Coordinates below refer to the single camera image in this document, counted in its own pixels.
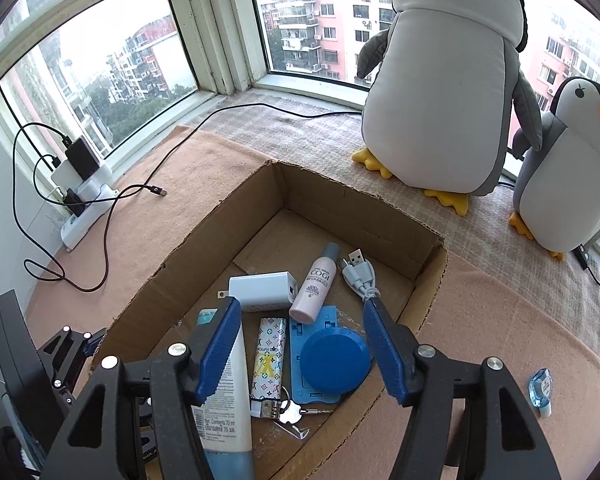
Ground black power bank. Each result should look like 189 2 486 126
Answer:
65 136 100 181

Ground cardboard box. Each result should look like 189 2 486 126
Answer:
96 162 448 362

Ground white lotion tube blue cap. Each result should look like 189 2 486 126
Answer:
192 328 254 480

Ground white wall charger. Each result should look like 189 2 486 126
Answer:
216 271 298 313

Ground blue phone stand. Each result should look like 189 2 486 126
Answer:
289 306 341 405

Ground black usb cable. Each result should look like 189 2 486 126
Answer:
11 102 364 295

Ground keys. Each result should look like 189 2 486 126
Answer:
272 387 334 441

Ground pink cogi bottle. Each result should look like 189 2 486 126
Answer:
289 243 340 325

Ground white usb cable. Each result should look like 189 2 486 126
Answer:
340 248 383 304

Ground small penguin plush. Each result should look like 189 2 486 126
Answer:
509 76 600 260

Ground pink felt mat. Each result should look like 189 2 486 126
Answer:
27 128 600 479

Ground white power bank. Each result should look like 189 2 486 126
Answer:
50 159 83 192

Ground large penguin plush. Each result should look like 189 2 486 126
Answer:
352 0 542 216

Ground clear blue sanitizer bottle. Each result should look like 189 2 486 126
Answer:
528 367 553 418

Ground blue round container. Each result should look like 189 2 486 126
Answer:
306 327 372 396

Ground patterned white lighter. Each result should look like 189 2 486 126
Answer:
250 318 287 419

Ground white power strip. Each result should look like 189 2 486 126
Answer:
60 162 119 252

